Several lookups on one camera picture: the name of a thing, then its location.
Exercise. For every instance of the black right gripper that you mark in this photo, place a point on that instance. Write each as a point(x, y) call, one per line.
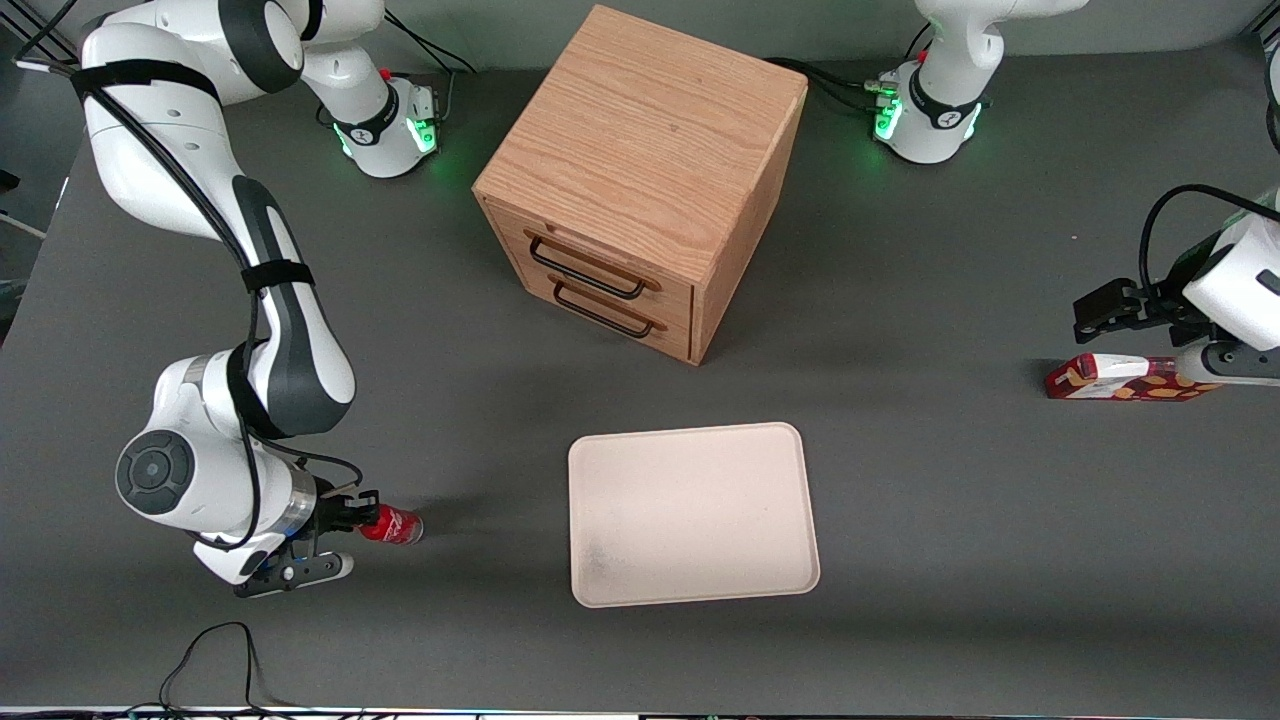
point(330, 514)

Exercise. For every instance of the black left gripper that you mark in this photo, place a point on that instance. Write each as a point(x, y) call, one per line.
point(1167, 305)

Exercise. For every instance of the red coke bottle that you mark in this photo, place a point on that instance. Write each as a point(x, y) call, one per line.
point(395, 525)

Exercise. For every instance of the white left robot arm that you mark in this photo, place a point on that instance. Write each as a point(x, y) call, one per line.
point(945, 95)

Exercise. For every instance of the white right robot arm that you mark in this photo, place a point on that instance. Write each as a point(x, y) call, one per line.
point(200, 160)

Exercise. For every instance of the beige plastic tray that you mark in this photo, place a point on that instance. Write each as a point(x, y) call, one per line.
point(690, 515)

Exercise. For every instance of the red snack box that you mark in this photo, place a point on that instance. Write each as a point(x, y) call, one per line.
point(1110, 380)

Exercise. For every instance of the wooden drawer cabinet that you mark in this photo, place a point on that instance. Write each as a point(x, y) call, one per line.
point(650, 160)

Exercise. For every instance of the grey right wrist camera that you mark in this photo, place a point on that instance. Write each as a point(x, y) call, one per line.
point(295, 575)

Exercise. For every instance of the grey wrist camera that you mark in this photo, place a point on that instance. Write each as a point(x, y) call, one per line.
point(295, 575)
point(1230, 362)

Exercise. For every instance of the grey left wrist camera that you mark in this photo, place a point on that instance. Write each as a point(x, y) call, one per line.
point(1230, 362)

